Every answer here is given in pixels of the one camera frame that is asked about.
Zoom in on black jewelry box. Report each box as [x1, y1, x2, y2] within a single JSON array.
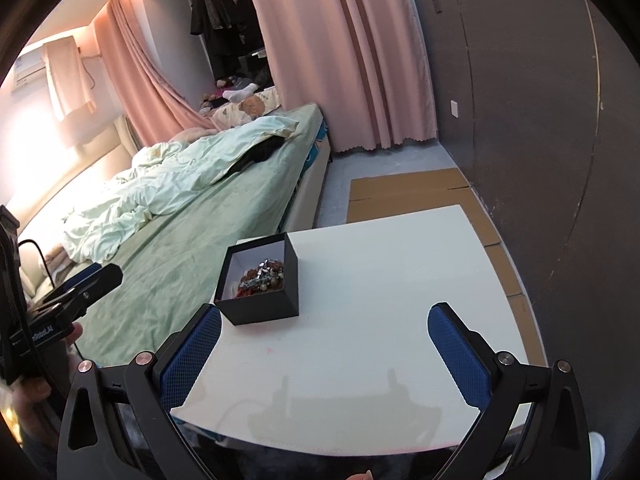
[[212, 233, 299, 326]]

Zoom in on pile of bracelets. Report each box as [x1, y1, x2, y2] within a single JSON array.
[[234, 257, 286, 299]]

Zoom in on person's hand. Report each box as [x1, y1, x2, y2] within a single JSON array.
[[11, 322, 84, 448]]

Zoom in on green bed sheet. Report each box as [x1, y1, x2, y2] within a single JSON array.
[[78, 103, 324, 366]]

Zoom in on white table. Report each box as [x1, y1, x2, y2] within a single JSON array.
[[169, 204, 533, 456]]

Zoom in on flattened brown cardboard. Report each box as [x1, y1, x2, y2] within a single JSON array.
[[346, 168, 547, 365]]

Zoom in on light green duvet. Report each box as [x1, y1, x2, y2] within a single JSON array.
[[61, 115, 298, 263]]

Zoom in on black garment on bed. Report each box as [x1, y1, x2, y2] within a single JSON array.
[[228, 136, 285, 176]]

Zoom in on pink side curtain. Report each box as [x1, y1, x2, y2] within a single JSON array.
[[93, 0, 215, 146]]

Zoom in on patterned pillow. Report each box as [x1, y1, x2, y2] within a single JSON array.
[[209, 87, 281, 130]]

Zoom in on white sock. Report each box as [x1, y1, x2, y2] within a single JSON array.
[[222, 84, 259, 103]]

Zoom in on black hanging clothes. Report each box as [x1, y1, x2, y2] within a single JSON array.
[[190, 0, 241, 79]]

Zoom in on black cable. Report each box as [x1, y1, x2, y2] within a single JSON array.
[[16, 238, 87, 361]]

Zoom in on white bed frame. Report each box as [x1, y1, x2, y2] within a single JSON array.
[[281, 120, 332, 232]]

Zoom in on white wall outlet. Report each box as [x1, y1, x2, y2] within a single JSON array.
[[450, 100, 459, 118]]

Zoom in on dark wood wall panel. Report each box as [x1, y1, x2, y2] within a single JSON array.
[[411, 0, 640, 411]]

